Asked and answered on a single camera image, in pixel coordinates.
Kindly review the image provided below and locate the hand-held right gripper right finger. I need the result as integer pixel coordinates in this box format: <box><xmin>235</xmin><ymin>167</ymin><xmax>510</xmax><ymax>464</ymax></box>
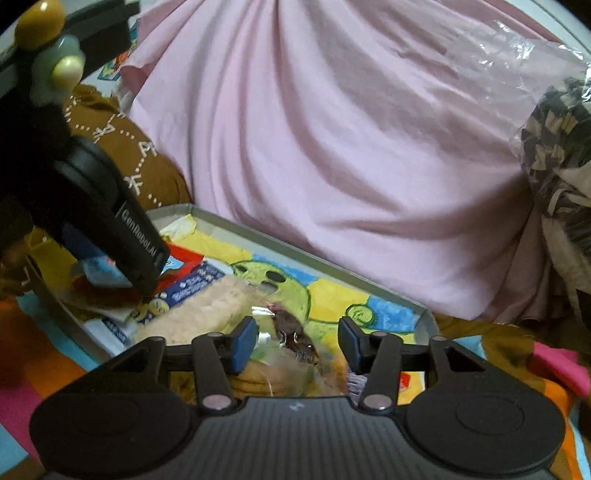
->
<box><xmin>338</xmin><ymin>316</ymin><xmax>500</xmax><ymax>413</ymax></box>

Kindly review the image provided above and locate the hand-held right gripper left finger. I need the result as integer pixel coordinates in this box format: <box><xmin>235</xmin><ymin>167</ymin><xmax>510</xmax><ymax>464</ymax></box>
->
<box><xmin>93</xmin><ymin>316</ymin><xmax>259</xmax><ymax>413</ymax></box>

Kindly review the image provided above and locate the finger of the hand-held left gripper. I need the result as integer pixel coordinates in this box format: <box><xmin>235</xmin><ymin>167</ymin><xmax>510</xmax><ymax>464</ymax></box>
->
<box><xmin>130</xmin><ymin>270</ymin><xmax>160</xmax><ymax>297</ymax></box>

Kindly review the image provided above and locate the gold snack packet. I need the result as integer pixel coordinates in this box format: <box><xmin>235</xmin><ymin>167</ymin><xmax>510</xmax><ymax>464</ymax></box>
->
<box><xmin>346</xmin><ymin>369</ymin><xmax>412</xmax><ymax>402</ymax></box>

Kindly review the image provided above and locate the red snack packet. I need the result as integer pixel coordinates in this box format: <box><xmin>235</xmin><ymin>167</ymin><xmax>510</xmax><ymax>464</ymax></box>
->
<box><xmin>69</xmin><ymin>244</ymin><xmax>206</xmax><ymax>306</ymax></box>

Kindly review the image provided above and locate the light blue snack packet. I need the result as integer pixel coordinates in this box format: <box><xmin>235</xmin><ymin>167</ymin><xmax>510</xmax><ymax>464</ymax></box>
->
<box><xmin>74</xmin><ymin>256</ymin><xmax>185</xmax><ymax>287</ymax></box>

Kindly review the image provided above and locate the dark blue snack packet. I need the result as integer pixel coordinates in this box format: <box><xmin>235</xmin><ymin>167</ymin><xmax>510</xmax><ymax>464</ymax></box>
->
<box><xmin>129</xmin><ymin>258</ymin><xmax>227</xmax><ymax>324</ymax></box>

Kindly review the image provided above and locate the green label biscuit packet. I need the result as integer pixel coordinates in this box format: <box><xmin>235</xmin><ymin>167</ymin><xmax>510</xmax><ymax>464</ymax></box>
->
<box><xmin>230</xmin><ymin>300</ymin><xmax>352</xmax><ymax>399</ymax></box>

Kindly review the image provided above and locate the grey box with cartoon picture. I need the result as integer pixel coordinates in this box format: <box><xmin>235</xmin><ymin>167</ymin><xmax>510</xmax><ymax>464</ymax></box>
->
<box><xmin>27</xmin><ymin>203</ymin><xmax>442</xmax><ymax>366</ymax></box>

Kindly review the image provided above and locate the clear rice cracker packet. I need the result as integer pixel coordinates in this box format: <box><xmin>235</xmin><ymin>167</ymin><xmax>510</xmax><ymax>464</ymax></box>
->
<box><xmin>133</xmin><ymin>274</ymin><xmax>260</xmax><ymax>347</ymax></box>

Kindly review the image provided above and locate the brown printed quilt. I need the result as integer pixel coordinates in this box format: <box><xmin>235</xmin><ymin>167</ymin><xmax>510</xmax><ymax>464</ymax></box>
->
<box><xmin>59</xmin><ymin>83</ymin><xmax>193</xmax><ymax>214</ymax></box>

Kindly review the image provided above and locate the crumpled pale paper scrap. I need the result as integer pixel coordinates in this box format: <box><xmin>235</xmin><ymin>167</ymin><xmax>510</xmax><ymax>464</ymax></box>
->
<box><xmin>159</xmin><ymin>213</ymin><xmax>199</xmax><ymax>246</ymax></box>

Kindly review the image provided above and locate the colourful printed blanket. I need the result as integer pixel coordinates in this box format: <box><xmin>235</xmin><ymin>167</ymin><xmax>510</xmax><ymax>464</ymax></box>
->
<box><xmin>0</xmin><ymin>295</ymin><xmax>591</xmax><ymax>480</ymax></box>

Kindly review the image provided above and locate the pink bed sheet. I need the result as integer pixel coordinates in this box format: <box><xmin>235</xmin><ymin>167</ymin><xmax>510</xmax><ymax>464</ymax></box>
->
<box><xmin>117</xmin><ymin>0</ymin><xmax>570</xmax><ymax>325</ymax></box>

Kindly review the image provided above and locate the pink cloth piece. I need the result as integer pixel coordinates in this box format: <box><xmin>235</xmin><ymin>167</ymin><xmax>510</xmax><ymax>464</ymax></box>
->
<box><xmin>528</xmin><ymin>342</ymin><xmax>591</xmax><ymax>400</ymax></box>

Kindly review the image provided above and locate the clear bag of clothes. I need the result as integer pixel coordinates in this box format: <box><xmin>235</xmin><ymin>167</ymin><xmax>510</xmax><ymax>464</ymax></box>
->
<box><xmin>450</xmin><ymin>18</ymin><xmax>591</xmax><ymax>325</ymax></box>

